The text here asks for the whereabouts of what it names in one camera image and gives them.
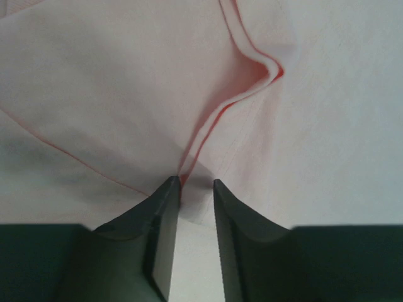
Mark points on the salmon pink t shirt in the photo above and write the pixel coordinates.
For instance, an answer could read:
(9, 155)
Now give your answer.
(295, 105)

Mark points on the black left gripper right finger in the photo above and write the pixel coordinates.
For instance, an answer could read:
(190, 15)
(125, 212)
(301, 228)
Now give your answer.
(251, 250)

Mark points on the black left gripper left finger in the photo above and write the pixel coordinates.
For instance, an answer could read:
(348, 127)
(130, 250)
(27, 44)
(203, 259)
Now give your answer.
(129, 258)

